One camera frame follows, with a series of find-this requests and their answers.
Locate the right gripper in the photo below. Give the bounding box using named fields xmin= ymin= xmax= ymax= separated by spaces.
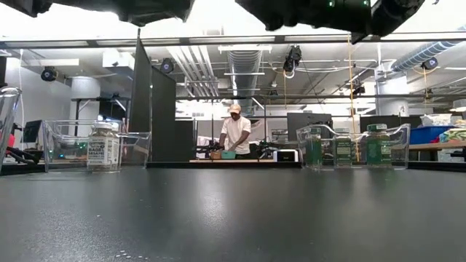
xmin=234 ymin=0 xmax=373 ymax=45

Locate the green-lid spice jar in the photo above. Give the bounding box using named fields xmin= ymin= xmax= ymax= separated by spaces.
xmin=365 ymin=123 xmax=393 ymax=169
xmin=333 ymin=127 xmax=353 ymax=168
xmin=305 ymin=127 xmax=323 ymax=169

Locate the white-lid seasoning jar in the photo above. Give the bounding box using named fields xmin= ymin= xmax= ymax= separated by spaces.
xmin=86 ymin=122 xmax=122 ymax=173

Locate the black partition panel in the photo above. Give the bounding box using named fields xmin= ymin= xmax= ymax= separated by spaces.
xmin=129 ymin=28 xmax=197 ymax=164

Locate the person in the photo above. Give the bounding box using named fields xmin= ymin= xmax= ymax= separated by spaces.
xmin=217 ymin=103 xmax=253 ymax=160

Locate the blue plastic tub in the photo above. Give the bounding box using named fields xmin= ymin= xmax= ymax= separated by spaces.
xmin=409 ymin=125 xmax=456 ymax=146

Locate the white plastic bag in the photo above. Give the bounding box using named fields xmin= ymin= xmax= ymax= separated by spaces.
xmin=419 ymin=113 xmax=453 ymax=127

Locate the wooden table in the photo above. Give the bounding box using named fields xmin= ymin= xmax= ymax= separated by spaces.
xmin=408 ymin=140 xmax=466 ymax=162

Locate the black table mat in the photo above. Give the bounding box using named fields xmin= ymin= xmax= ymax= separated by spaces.
xmin=0 ymin=165 xmax=466 ymax=262

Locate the colourful box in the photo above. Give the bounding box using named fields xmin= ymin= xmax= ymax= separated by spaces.
xmin=438 ymin=127 xmax=466 ymax=144

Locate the black ceiling camera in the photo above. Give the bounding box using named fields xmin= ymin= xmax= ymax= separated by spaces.
xmin=159 ymin=57 xmax=175 ymax=74
xmin=283 ymin=45 xmax=303 ymax=73
xmin=421 ymin=57 xmax=439 ymax=71
xmin=40 ymin=65 xmax=59 ymax=83

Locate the yellow hanging cable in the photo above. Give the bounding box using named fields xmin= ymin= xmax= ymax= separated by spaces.
xmin=347 ymin=34 xmax=356 ymax=127

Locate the striped ventilation duct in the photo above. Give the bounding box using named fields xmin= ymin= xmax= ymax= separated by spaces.
xmin=391 ymin=25 xmax=466 ymax=73

